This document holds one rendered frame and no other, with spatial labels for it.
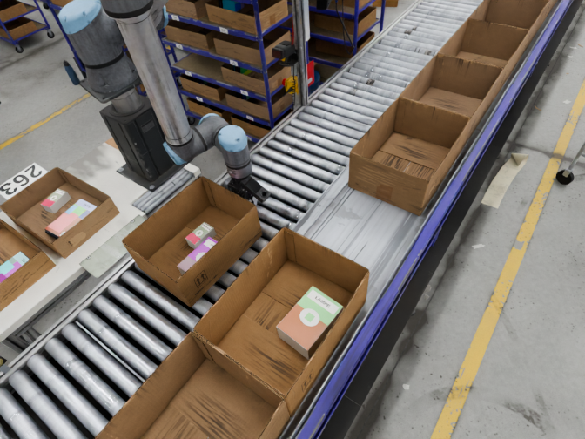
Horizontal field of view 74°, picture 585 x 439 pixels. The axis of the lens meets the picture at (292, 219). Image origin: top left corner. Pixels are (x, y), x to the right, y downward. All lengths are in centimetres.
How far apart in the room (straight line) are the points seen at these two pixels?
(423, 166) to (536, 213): 138
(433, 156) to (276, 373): 103
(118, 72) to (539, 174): 263
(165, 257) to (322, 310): 71
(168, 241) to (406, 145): 104
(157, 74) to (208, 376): 83
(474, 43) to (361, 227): 133
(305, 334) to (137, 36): 86
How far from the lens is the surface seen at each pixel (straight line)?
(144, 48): 113
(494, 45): 236
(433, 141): 172
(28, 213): 205
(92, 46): 162
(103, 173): 206
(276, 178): 175
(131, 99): 175
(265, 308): 121
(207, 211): 166
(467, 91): 203
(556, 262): 267
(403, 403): 204
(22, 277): 173
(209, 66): 314
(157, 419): 117
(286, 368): 112
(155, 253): 160
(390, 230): 138
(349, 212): 142
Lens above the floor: 194
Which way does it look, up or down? 49 degrees down
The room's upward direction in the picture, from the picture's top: 7 degrees counter-clockwise
